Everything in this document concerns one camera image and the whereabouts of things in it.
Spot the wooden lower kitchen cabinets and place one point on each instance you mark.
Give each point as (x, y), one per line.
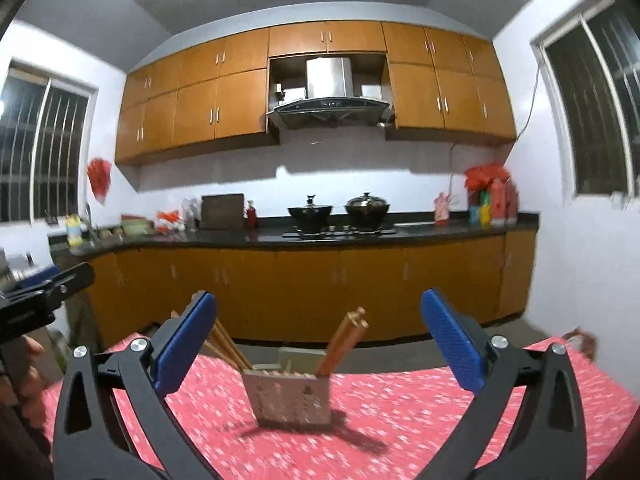
(350, 280)

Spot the red floral tablecloth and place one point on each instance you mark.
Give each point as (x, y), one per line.
(400, 420)

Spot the person's left hand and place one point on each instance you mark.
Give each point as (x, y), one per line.
(35, 370)

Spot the colourful bottles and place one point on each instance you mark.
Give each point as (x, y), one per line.
(480, 212)

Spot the brown hanging towel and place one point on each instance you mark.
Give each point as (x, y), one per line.
(82, 325)

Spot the black wok with lid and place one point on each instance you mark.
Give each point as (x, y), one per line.
(367, 210)

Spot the steel range hood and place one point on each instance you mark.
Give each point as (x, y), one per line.
(327, 80)

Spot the small brown object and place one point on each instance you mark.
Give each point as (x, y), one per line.
(582, 342)

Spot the yellow detergent bottle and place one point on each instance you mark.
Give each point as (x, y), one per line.
(74, 232)

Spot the barred window beside sink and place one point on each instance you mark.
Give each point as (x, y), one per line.
(50, 150)

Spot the wooden upper kitchen cabinets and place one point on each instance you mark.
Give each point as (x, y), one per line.
(225, 95)

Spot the dark wooden cutting board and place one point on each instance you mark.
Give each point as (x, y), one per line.
(222, 212)

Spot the red bottle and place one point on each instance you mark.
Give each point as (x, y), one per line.
(251, 217)

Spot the wooden kitchen cabinets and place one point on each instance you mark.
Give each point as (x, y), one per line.
(225, 95)
(350, 280)

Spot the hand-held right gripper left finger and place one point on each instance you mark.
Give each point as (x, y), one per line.
(185, 340)

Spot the black gas stove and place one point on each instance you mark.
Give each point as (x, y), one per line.
(340, 232)

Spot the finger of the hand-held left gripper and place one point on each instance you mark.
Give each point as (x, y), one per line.
(65, 285)
(35, 277)

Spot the hanging red plastic bag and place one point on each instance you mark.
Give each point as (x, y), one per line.
(100, 175)

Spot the wooden chopstick pair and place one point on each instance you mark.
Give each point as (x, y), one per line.
(352, 335)
(225, 352)

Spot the black kitchen countertop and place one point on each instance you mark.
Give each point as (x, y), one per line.
(270, 235)

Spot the orange and white plastic bag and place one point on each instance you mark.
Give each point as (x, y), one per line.
(170, 222)

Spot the grey slotted utensil holder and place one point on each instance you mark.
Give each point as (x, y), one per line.
(287, 395)

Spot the barred window with white frame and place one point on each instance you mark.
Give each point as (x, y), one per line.
(590, 110)

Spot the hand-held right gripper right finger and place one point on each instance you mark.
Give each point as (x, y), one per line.
(452, 340)

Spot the green basin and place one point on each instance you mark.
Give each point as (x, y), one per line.
(135, 226)

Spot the clear plastic bag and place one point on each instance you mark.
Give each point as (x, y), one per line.
(191, 215)

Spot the reddish-brown chopstick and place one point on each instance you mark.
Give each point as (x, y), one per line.
(335, 347)

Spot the metal faucet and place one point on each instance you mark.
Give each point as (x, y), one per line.
(89, 220)

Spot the wooden chopsticks pair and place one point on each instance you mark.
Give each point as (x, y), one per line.
(345, 337)

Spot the pink bottle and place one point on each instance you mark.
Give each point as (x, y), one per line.
(442, 210)

